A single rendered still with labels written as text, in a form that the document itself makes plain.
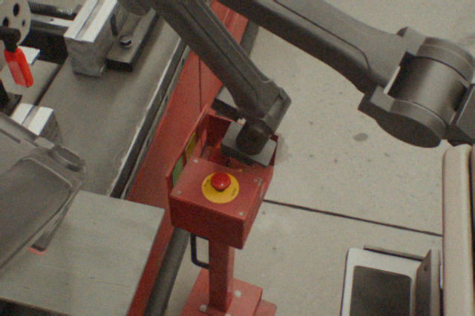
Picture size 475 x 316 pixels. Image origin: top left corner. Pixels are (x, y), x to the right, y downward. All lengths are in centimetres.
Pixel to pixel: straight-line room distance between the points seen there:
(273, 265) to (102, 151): 98
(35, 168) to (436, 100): 41
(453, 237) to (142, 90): 79
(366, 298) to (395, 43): 31
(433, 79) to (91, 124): 67
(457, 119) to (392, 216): 145
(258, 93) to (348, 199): 121
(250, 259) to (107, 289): 117
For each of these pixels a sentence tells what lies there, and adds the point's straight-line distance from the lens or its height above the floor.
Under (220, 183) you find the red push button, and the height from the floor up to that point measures 81.
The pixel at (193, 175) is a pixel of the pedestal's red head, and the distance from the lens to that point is 113.
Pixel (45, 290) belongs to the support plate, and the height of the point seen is 100.
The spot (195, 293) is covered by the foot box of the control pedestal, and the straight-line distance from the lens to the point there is 173.
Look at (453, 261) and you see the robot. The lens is 48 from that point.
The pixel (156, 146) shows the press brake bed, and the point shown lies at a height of 74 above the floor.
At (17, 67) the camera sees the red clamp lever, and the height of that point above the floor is 117.
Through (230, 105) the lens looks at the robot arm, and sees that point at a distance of 103.
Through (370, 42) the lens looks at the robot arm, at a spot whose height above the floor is 129.
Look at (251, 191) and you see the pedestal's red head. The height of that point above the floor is 78.
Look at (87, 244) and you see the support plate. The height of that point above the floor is 100.
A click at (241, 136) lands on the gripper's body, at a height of 85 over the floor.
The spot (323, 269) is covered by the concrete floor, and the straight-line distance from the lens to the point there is 193.
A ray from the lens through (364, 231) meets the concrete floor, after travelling 203.
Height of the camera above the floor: 170
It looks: 53 degrees down
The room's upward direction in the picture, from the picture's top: 3 degrees clockwise
